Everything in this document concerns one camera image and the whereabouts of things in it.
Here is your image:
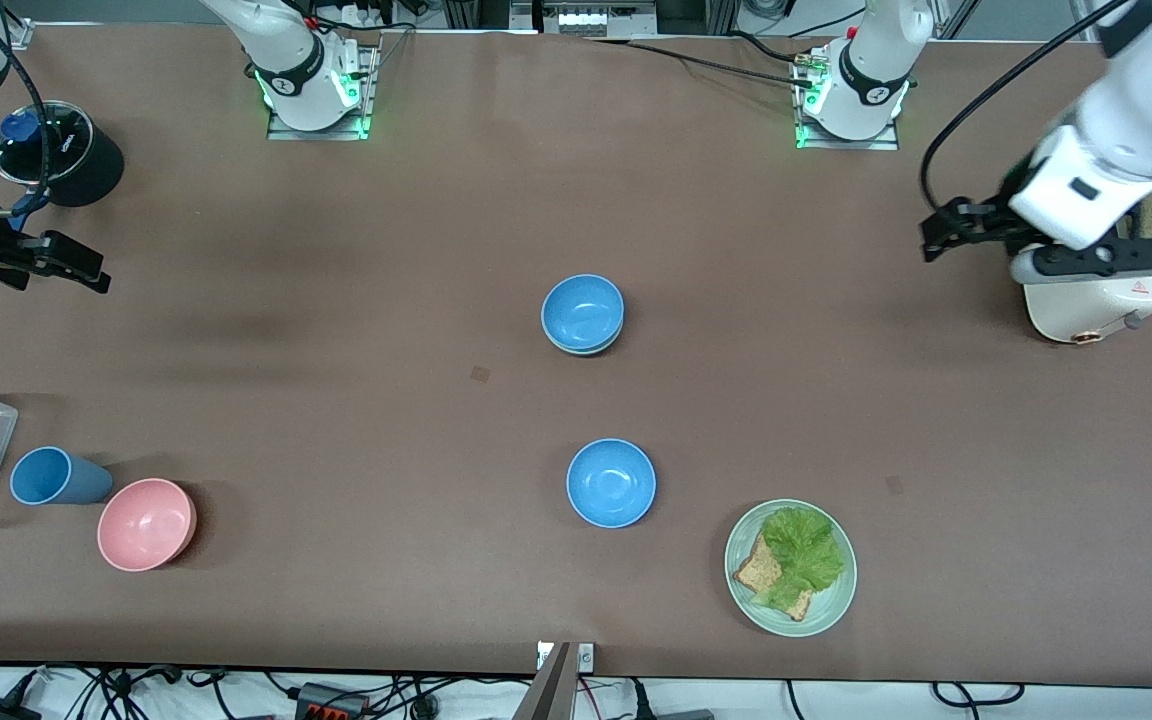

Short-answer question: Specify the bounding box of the short black table cable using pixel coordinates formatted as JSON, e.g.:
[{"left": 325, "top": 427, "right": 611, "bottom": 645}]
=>
[{"left": 726, "top": 32, "right": 809, "bottom": 63}]

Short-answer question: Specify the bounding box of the white toaster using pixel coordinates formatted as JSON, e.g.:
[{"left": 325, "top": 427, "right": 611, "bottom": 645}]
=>
[{"left": 1021, "top": 238, "right": 1152, "bottom": 346}]

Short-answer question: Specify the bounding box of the black pot blue handle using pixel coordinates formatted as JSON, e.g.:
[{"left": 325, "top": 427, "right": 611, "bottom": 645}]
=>
[{"left": 0, "top": 100, "right": 125, "bottom": 233}]

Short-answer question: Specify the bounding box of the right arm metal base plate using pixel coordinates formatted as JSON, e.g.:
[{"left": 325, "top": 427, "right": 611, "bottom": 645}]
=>
[{"left": 266, "top": 45, "right": 378, "bottom": 142}]

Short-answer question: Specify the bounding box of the long black table cable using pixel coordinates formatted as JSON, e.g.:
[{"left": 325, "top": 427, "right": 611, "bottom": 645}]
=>
[{"left": 584, "top": 35, "right": 822, "bottom": 91}]

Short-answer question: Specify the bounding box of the aluminium frame corner post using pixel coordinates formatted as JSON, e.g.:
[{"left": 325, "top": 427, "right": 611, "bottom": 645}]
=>
[{"left": 0, "top": 0, "right": 34, "bottom": 49}]

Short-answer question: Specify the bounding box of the looped black floor cable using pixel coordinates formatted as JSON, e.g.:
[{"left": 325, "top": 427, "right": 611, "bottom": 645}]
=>
[{"left": 931, "top": 682, "right": 1027, "bottom": 707}]

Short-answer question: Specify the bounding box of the grey control box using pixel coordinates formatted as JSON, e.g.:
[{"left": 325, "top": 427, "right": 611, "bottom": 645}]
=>
[{"left": 511, "top": 0, "right": 657, "bottom": 39}]

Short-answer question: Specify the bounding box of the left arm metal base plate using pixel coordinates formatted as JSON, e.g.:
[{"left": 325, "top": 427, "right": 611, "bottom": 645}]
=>
[{"left": 794, "top": 45, "right": 903, "bottom": 152}]

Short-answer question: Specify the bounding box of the blue bowl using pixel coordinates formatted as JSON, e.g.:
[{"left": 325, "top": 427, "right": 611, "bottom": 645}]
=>
[
  {"left": 566, "top": 438, "right": 657, "bottom": 529},
  {"left": 541, "top": 274, "right": 625, "bottom": 353}
]

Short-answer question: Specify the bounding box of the grey metal bar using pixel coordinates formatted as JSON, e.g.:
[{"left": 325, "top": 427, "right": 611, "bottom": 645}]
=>
[{"left": 511, "top": 643, "right": 577, "bottom": 720}]

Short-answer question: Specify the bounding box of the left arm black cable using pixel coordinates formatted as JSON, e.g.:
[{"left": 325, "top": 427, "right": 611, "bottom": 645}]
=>
[{"left": 920, "top": 0, "right": 1132, "bottom": 213}]

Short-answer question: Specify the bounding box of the blue plastic cup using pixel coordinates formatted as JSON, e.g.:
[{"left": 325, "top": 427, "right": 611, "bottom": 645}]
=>
[{"left": 10, "top": 446, "right": 115, "bottom": 507}]

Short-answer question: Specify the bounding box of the green lettuce leaf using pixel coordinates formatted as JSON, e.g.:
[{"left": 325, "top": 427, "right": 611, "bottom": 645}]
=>
[{"left": 751, "top": 507, "right": 847, "bottom": 611}]

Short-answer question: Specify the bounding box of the black plug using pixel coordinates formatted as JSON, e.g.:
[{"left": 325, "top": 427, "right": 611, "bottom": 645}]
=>
[{"left": 633, "top": 680, "right": 717, "bottom": 720}]

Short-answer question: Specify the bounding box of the white table edge bracket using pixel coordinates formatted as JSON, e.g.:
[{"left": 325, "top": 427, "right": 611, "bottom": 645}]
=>
[{"left": 536, "top": 642, "right": 597, "bottom": 673}]

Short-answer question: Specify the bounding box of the light green bowl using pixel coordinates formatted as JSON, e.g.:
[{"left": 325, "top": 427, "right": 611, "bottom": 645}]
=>
[{"left": 546, "top": 336, "right": 623, "bottom": 358}]

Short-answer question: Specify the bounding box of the light green plate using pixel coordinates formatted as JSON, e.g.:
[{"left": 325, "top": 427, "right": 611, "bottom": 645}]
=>
[{"left": 724, "top": 498, "right": 858, "bottom": 638}]

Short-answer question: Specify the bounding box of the brown bread slice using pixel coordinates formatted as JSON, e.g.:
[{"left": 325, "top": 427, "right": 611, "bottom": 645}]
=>
[{"left": 733, "top": 535, "right": 815, "bottom": 623}]

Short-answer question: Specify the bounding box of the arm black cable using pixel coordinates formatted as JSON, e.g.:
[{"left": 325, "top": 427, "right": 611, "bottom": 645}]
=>
[
  {"left": 0, "top": 0, "right": 49, "bottom": 226},
  {"left": 920, "top": 0, "right": 1132, "bottom": 213}
]

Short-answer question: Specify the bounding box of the black red power strip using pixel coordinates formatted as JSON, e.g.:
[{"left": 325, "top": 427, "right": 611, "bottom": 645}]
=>
[{"left": 296, "top": 683, "right": 372, "bottom": 720}]

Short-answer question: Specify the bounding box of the pink bowl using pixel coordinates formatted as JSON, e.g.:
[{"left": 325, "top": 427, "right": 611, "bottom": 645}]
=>
[{"left": 97, "top": 478, "right": 198, "bottom": 573}]

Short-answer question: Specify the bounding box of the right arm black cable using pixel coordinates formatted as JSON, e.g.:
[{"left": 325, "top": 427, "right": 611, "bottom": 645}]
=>
[{"left": 0, "top": 0, "right": 49, "bottom": 226}]

